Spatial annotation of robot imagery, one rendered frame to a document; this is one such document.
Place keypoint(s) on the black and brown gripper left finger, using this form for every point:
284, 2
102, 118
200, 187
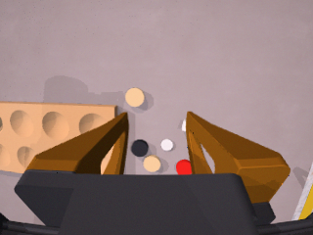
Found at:
84, 153

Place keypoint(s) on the orange tray with round pockets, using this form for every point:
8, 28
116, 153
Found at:
29, 128

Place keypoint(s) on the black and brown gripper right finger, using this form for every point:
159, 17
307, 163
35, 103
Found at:
262, 170

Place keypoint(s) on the white disc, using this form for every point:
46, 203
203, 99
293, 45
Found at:
166, 144

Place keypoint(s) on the black round disc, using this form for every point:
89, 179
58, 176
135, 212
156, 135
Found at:
139, 148

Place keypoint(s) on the red disc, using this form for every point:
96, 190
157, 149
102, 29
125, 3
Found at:
183, 167

